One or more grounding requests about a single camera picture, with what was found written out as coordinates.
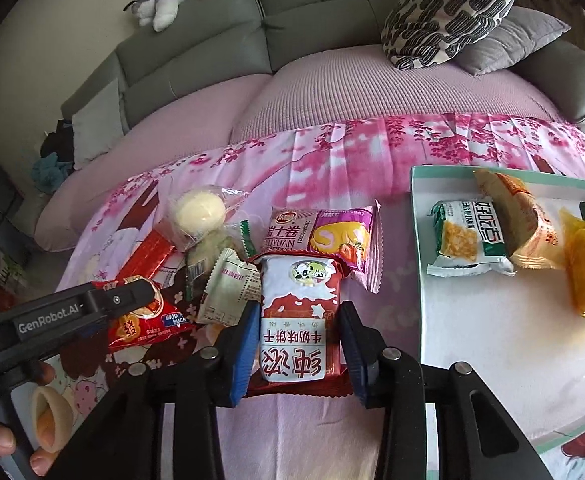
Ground red foil snack packet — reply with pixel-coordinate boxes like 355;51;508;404
90;280;198;353

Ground grey pillow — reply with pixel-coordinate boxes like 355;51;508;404
455;7;572;76

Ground white snack packet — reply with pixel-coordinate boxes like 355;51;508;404
195;247;263;326

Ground purple swiss roll packet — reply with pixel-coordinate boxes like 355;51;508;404
262;200;383;295

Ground yellow jelly cup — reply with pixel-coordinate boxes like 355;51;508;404
31;385;79;454

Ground red wafer packet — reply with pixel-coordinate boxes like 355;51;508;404
115;230;176;286

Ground teal cloth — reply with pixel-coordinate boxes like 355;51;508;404
31;152;73;193

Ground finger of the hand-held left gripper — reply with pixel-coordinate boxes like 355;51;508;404
90;279;159;328

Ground white bun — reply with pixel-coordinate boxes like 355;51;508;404
160;185;248;251

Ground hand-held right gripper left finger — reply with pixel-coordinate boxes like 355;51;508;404
47;301;263;480

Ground printed blanket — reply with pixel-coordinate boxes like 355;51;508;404
2;112;585;480

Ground dark clothes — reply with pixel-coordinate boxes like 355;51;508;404
40;119;74;158

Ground green-white rice cracker packet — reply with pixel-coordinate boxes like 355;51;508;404
427;199;518;278

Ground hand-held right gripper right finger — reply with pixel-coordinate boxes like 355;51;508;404
337;301;556;480

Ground black patterned pillow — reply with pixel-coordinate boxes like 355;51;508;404
381;0;521;70

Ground pale cushion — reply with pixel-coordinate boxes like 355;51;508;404
71;77;126;171

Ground red milk biscuit packet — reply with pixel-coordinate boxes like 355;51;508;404
242;252;356;398

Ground teal-edged white box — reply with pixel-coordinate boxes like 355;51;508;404
409;165;585;453

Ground clear pastry packet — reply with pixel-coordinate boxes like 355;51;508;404
185;220;258;301

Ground orange swiss roll packet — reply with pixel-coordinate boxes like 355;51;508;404
474;167;568;271

